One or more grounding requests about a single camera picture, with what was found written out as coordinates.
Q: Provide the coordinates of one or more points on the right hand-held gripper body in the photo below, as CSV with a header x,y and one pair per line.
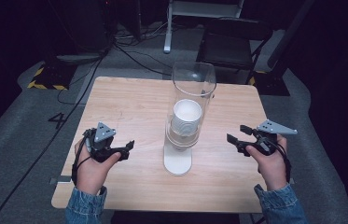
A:
x,y
274,128

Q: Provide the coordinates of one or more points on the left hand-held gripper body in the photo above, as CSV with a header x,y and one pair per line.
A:
x,y
101,132

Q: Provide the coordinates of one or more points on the person's left hand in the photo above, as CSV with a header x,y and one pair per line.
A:
x,y
92,172

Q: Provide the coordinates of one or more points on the person's right hand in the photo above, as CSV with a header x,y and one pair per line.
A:
x,y
271,169

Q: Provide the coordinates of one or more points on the striped-edge black stand base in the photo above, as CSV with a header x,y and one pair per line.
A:
x,y
52,77
271,84

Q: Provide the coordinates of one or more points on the stack of white paper cups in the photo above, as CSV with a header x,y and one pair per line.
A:
x,y
186,119

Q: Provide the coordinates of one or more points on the clear cup dispenser white base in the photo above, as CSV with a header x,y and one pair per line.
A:
x,y
178,161

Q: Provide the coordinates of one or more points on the grey tape strip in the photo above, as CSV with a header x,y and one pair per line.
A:
x,y
59,179

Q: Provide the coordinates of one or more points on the black folding chair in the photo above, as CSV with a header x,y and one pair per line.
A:
x,y
227,46

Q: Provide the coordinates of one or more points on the dark slanted stand pole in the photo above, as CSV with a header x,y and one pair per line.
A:
x,y
289,34

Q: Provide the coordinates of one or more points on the dark computer tower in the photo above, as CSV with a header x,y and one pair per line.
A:
x,y
94,25

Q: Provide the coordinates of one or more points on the white desk frame leg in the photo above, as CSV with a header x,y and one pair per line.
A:
x,y
168,31

